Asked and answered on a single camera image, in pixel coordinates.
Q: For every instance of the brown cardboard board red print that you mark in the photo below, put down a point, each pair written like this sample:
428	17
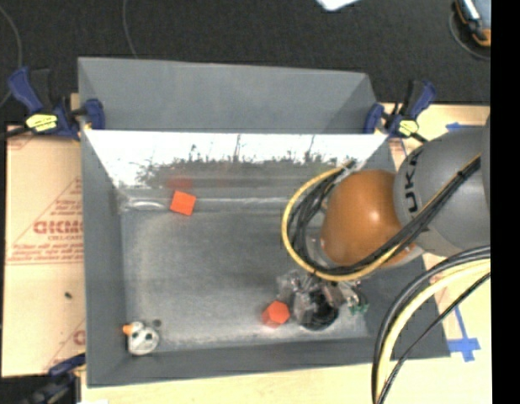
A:
41	267

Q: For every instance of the orange-red square block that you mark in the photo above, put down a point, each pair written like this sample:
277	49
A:
183	203

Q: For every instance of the white toy duck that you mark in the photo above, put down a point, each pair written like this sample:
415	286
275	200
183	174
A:
141	338

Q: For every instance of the black round object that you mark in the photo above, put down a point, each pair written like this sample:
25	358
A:
323	317

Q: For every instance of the orange-red hexagonal block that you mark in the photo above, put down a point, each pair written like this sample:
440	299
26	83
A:
276	313

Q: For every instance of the grey metal bin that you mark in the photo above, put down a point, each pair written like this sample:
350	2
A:
209	267

